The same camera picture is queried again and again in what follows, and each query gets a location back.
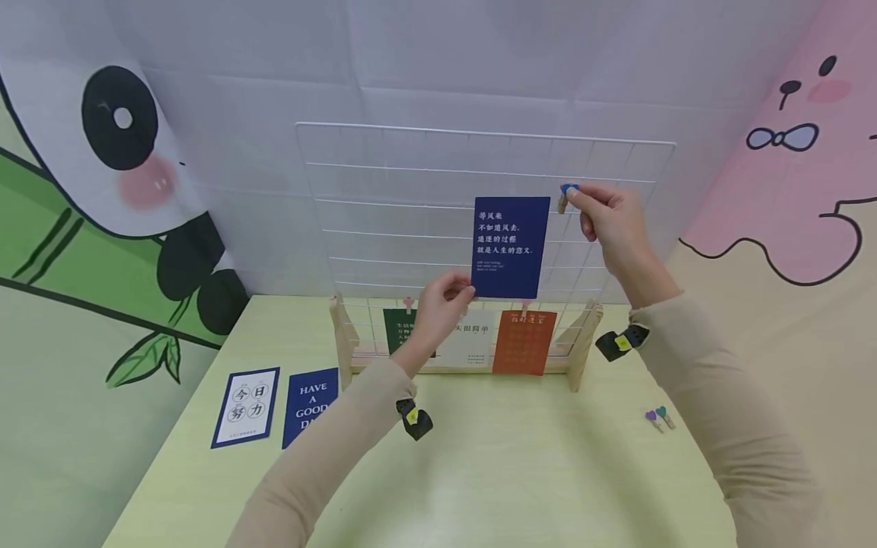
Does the person's right hand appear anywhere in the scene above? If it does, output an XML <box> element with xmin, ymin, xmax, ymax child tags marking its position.
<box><xmin>565</xmin><ymin>182</ymin><xmax>665</xmax><ymax>279</ymax></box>

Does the person's left hand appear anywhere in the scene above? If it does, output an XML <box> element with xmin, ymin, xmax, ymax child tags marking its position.
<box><xmin>408</xmin><ymin>270</ymin><xmax>478</xmax><ymax>352</ymax></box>

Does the dark blue text card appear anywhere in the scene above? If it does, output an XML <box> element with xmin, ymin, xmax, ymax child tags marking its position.
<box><xmin>470</xmin><ymin>196</ymin><xmax>552</xmax><ymax>301</ymax></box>

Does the person's right forearm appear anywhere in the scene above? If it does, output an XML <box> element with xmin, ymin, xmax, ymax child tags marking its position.
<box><xmin>605</xmin><ymin>255</ymin><xmax>824</xmax><ymax>548</ymax></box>

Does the person's left forearm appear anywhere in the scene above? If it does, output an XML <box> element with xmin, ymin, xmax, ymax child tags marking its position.
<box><xmin>224</xmin><ymin>333</ymin><xmax>441</xmax><ymax>548</ymax></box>

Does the dark green text card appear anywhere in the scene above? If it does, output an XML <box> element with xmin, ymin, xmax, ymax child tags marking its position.
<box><xmin>381</xmin><ymin>307</ymin><xmax>439</xmax><ymax>359</ymax></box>

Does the white text card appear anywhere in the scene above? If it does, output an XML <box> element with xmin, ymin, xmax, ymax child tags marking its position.
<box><xmin>435</xmin><ymin>307</ymin><xmax>498</xmax><ymax>371</ymax></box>

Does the orange text card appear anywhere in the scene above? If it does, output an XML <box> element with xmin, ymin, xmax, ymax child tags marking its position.
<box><xmin>491</xmin><ymin>308</ymin><xmax>559</xmax><ymax>377</ymax></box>

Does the wooden grid stand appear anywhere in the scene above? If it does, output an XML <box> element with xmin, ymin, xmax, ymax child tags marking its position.
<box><xmin>329</xmin><ymin>293</ymin><xmax>605</xmax><ymax>394</ymax></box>

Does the black wrist band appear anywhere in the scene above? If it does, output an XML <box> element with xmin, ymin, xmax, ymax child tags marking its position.
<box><xmin>394</xmin><ymin>397</ymin><xmax>435</xmax><ymax>442</ymax></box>
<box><xmin>594</xmin><ymin>323</ymin><xmax>651</xmax><ymax>363</ymax></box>

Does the blue card with white letters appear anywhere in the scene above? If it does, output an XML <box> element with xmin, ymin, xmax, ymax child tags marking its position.
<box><xmin>281</xmin><ymin>367</ymin><xmax>341</xmax><ymax>451</ymax></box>

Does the white card with blue border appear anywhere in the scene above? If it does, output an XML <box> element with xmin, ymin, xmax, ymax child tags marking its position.
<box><xmin>209</xmin><ymin>366</ymin><xmax>282</xmax><ymax>451</ymax></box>

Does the white wire grid panel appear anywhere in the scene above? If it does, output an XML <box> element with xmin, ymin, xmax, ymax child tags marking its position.
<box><xmin>295</xmin><ymin>121</ymin><xmax>678</xmax><ymax>360</ymax></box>

